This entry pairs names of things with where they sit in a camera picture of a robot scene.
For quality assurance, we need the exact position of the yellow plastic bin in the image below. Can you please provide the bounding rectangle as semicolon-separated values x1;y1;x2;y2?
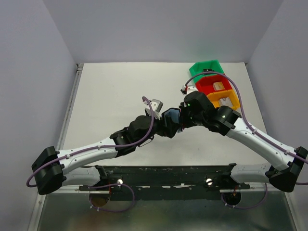
207;90;240;110

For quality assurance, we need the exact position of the white box in yellow bin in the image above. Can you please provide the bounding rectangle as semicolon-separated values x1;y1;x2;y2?
218;97;233;107

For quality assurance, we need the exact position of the red plastic bin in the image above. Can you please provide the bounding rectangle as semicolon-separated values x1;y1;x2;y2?
195;75;232;95

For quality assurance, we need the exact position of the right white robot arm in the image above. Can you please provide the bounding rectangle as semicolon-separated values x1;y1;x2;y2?
180;91;308;193

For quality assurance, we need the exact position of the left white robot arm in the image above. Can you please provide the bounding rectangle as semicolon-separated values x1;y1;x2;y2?
31;108;180;195

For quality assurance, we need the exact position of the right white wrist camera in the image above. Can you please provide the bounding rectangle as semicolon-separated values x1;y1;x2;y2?
180;85;198;95

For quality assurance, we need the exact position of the purple cable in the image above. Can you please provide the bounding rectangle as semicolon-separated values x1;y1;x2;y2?
180;71;308;210
26;96;154;214

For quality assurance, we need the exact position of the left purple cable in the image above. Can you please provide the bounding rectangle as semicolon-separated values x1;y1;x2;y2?
26;96;154;214

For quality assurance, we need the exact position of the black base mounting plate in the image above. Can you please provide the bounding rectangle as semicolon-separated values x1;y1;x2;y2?
79;164;250;201

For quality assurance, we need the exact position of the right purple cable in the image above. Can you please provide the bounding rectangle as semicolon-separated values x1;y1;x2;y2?
180;71;308;210

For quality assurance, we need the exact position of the green plastic bin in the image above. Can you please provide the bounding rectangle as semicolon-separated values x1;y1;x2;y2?
189;60;224;77

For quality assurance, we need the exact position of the black leather card holder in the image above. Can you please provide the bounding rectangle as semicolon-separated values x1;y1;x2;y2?
161;107;183;139

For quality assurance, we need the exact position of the aluminium extrusion rail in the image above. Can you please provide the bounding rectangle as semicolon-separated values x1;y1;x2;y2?
38;63;84;193

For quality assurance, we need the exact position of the white box in red bin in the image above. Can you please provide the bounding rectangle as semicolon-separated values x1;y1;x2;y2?
213;82;225;91

